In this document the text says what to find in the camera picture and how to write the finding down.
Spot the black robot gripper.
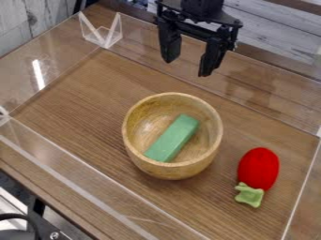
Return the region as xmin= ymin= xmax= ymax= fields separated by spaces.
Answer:
xmin=155 ymin=0 xmax=244 ymax=77

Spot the green rectangular block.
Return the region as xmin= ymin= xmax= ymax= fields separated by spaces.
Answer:
xmin=145 ymin=114 xmax=200 ymax=163

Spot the brown wooden bowl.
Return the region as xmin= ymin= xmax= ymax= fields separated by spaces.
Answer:
xmin=122 ymin=92 xmax=224 ymax=180

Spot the red plush strawberry toy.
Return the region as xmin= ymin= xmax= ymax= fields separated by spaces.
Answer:
xmin=234 ymin=147 xmax=280 ymax=208

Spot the black table leg clamp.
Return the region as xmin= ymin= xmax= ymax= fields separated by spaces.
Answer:
xmin=28 ymin=198 xmax=71 ymax=240

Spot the clear acrylic corner bracket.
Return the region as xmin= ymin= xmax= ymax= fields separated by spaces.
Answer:
xmin=78 ymin=12 xmax=123 ymax=49

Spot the clear acrylic tray wall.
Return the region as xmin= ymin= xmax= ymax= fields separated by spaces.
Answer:
xmin=0 ymin=106 xmax=210 ymax=240

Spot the black cable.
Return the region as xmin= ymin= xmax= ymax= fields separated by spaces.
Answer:
xmin=0 ymin=213 xmax=31 ymax=233

